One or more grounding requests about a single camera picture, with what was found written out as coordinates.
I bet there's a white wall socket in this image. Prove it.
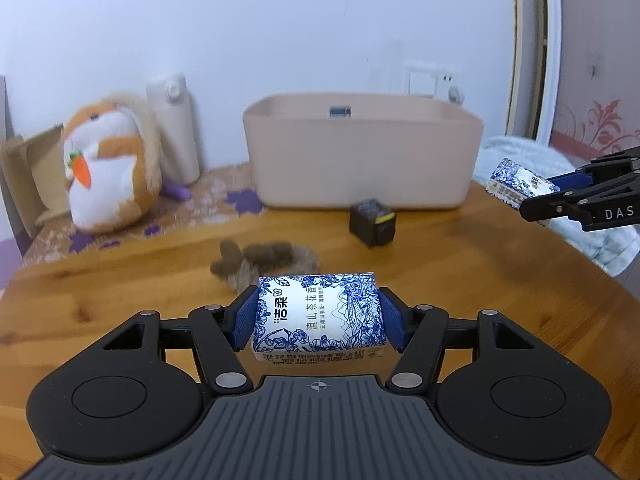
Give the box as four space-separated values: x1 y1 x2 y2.
435 72 464 104

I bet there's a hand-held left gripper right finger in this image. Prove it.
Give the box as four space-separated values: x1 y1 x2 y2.
377 287 540 396

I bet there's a brown furry hair tie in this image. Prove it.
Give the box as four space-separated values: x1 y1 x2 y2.
210 240 321 291

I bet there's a cardboard box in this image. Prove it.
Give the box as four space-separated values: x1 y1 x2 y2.
0 125 77 241

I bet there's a blue white tissue packet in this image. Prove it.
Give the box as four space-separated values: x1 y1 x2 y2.
248 271 389 364
486 157 564 224

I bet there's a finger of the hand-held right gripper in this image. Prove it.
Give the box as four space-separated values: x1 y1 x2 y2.
519 184 610 223
546 144 640 193

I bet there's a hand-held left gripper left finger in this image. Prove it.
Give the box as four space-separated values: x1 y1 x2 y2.
98 285 261 396

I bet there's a floral bed headboard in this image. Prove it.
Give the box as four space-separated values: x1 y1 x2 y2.
510 0 640 162

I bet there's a small black box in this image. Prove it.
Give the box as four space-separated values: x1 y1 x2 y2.
349 198 399 249

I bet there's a white wall switch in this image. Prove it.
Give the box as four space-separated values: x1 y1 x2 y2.
404 61 439 96

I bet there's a blue striped blanket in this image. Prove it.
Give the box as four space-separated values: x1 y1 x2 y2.
472 135 640 277

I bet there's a white thermos bottle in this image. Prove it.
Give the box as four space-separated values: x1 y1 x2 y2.
146 72 201 185

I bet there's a beige plastic basket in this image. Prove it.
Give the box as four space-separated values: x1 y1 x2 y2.
242 92 485 211

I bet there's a purple floral table cloth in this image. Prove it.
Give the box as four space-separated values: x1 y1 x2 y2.
20 162 269 269

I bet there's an orange white hamster plush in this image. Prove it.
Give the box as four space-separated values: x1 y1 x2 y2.
62 91 164 235

